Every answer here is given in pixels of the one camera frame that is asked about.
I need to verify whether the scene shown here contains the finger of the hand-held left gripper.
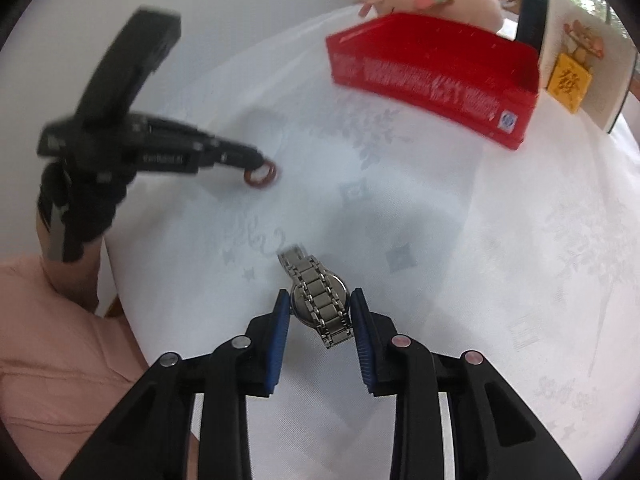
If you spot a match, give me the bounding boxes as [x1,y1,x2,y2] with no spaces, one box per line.
[198,152,265,174]
[194,129,260,157]

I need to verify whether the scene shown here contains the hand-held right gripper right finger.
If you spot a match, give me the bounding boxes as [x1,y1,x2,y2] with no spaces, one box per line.
[349,287,581,480]

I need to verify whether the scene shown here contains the reddish brown ring bangle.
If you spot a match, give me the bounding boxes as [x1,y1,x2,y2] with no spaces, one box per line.
[243,160,277,189]

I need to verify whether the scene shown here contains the silver metal wristwatch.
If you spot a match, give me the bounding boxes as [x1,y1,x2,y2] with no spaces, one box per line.
[276,244,353,350]

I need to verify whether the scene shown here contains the person's pink clothing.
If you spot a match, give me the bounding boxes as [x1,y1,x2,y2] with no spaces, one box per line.
[0,254,201,480]

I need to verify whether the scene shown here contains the red plastic box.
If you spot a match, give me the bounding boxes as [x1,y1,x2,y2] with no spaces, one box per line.
[325,14,542,151]

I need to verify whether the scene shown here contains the mouse on cheese figurine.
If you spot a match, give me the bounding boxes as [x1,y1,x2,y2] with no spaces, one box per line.
[546,20,606,113]

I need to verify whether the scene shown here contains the white embroidered tablecloth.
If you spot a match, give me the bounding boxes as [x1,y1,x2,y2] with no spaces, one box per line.
[100,2,640,480]

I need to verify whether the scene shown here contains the person's left forearm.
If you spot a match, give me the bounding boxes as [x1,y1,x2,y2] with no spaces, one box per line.
[47,232,106,316]

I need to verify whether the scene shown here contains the open standing book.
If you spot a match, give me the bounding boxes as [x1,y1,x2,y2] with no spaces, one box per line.
[515,0,640,135]

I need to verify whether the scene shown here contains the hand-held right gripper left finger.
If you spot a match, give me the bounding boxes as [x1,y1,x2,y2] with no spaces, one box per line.
[60,289,293,480]

